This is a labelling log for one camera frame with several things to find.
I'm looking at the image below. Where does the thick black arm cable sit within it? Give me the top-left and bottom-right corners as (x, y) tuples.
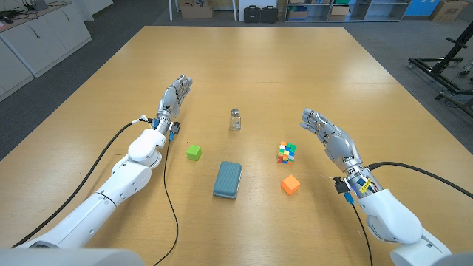
(12, 117), (151, 248)
(367, 161), (473, 200)

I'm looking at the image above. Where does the black cable tangle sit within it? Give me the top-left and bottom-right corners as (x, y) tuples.
(0, 10), (24, 24)

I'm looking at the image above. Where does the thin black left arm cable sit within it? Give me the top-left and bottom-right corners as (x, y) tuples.
(152, 138), (180, 266)

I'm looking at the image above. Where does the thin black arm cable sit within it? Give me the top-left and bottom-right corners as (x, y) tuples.
(152, 138), (180, 266)
(347, 199), (373, 266)

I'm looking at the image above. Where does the orange magnetic block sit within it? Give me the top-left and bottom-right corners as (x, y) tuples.
(281, 174), (301, 196)

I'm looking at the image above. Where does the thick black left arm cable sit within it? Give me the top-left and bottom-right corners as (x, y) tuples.
(12, 117), (151, 248)

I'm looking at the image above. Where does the white shelf unit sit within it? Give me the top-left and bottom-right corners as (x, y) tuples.
(284, 0), (412, 23)

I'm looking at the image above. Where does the white cabinet row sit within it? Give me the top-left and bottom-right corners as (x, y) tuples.
(0, 0), (92, 103)

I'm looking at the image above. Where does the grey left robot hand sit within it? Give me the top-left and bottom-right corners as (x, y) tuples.
(157, 74), (194, 123)

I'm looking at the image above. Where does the blue panel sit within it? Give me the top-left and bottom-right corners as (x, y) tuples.
(404, 0), (441, 17)

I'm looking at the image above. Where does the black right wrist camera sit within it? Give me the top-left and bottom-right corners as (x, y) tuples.
(333, 176), (350, 195)

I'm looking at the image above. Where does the black metal stand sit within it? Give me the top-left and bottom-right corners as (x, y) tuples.
(408, 21), (473, 119)

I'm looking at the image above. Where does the large cardboard box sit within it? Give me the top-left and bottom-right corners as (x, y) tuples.
(180, 2), (214, 20)

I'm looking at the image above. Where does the white table frame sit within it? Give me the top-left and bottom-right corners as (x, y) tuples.
(168, 0), (238, 22)

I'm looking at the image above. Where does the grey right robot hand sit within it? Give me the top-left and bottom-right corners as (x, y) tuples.
(299, 107), (365, 174)

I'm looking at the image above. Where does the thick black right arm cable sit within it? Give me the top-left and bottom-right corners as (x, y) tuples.
(367, 161), (473, 200)

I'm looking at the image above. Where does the multicoloured rubiks cube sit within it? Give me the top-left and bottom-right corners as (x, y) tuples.
(276, 141), (297, 165)

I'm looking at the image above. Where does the printed cardboard box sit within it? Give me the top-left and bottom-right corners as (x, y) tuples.
(429, 0), (469, 22)

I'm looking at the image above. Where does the small cardboard box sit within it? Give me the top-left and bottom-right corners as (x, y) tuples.
(327, 5), (350, 22)

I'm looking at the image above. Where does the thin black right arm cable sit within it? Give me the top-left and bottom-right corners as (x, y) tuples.
(347, 199), (373, 266)

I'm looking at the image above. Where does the blue-grey sponge block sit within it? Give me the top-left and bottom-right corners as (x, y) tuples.
(212, 160), (243, 200)

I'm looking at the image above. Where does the glass salt shaker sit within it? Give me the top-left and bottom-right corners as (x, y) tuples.
(230, 108), (242, 132)

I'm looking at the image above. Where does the black hard case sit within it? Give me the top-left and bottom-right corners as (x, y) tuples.
(260, 4), (279, 24)
(243, 4), (262, 24)

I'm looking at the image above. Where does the green magnetic block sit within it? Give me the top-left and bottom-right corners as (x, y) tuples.
(186, 144), (203, 162)

